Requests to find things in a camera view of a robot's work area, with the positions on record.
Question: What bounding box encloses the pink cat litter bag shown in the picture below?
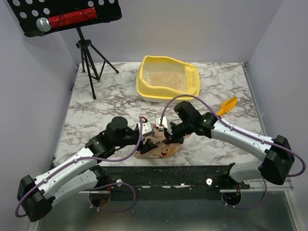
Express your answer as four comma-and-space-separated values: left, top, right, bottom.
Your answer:
134, 129, 182, 159

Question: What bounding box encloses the orange plastic scoop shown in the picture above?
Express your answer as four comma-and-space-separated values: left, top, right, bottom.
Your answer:
217, 96, 237, 116

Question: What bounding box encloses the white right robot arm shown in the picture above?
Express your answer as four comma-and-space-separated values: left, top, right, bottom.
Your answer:
155, 101, 295, 189

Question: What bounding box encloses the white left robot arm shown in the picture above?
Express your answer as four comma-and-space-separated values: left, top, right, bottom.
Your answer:
15, 116, 154, 222

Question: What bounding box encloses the beige cat litter pile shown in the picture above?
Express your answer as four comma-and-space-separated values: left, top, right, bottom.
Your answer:
149, 72, 182, 89

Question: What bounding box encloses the yellow litter box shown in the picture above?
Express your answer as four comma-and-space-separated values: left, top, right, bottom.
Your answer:
136, 55, 200, 103

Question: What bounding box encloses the red silver microphone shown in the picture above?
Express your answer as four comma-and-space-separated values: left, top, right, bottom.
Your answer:
36, 8, 98, 32

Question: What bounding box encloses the black music stand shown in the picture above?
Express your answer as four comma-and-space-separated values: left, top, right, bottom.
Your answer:
6, 0, 123, 100

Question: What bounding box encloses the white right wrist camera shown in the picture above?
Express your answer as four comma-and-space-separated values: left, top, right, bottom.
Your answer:
155, 116, 171, 132

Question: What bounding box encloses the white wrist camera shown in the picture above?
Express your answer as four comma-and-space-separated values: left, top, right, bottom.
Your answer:
155, 116, 171, 132
141, 116, 154, 137

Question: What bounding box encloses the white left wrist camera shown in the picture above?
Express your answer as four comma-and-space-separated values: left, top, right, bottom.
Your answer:
141, 116, 154, 137

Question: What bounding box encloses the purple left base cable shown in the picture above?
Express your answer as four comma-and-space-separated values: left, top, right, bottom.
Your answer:
89, 182, 137, 213

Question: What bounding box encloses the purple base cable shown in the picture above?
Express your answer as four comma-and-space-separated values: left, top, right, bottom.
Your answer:
89, 182, 137, 213
221, 178, 268, 209

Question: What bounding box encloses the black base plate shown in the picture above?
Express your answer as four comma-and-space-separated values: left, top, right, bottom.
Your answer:
83, 166, 264, 205

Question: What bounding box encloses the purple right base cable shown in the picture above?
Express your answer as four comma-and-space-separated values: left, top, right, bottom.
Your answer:
221, 178, 268, 209

